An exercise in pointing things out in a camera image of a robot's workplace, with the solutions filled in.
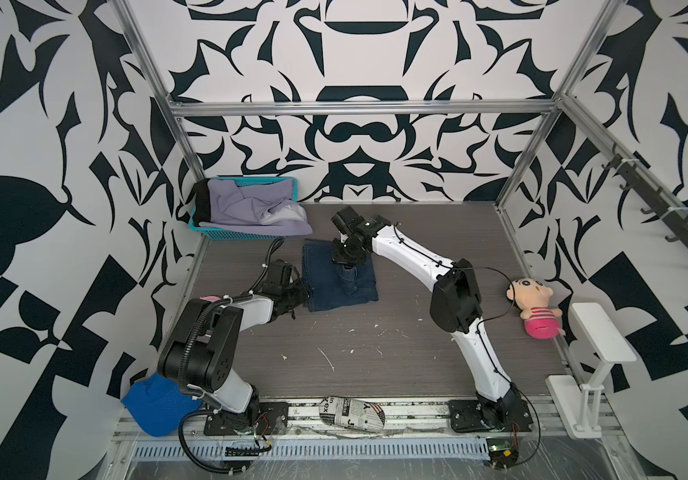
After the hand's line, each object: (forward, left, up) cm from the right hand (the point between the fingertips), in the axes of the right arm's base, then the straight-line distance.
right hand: (334, 258), depth 92 cm
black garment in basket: (+19, +45, +2) cm, 48 cm away
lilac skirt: (+26, +29, -3) cm, 39 cm away
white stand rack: (-39, -58, -5) cm, 70 cm away
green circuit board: (-48, -40, -12) cm, 63 cm away
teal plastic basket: (+14, +34, -4) cm, 37 cm away
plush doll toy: (-18, -58, -6) cm, 61 cm away
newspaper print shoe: (-40, -4, -7) cm, 41 cm away
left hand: (-5, +7, -7) cm, 11 cm away
